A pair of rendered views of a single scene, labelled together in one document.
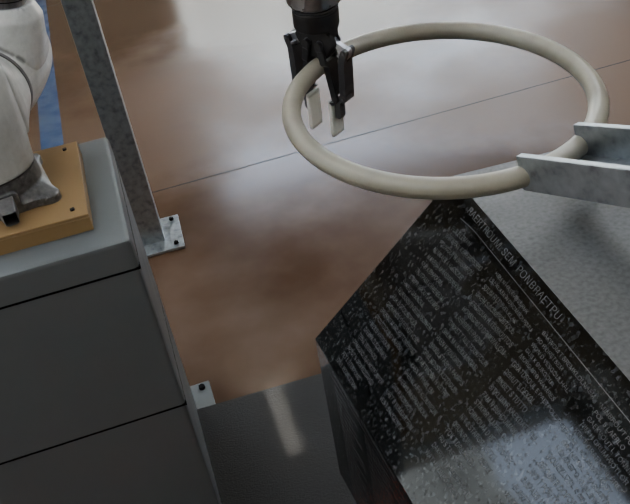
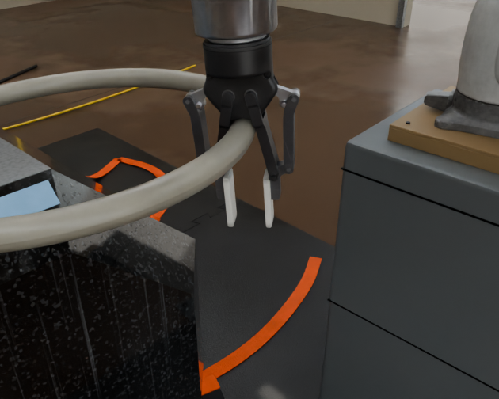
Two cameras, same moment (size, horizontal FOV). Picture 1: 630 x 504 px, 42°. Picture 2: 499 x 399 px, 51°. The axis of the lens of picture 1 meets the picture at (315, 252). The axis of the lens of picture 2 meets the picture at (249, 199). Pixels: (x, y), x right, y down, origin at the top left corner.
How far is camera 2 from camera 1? 181 cm
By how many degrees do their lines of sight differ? 104
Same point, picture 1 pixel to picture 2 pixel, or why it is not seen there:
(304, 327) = not seen: outside the picture
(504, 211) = not seen: outside the picture
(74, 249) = (376, 128)
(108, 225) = (380, 144)
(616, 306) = not seen: outside the picture
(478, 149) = not seen: outside the picture
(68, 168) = (487, 146)
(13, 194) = (448, 96)
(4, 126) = (468, 42)
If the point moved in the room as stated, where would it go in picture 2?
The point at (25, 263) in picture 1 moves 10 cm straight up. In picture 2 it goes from (395, 116) to (402, 70)
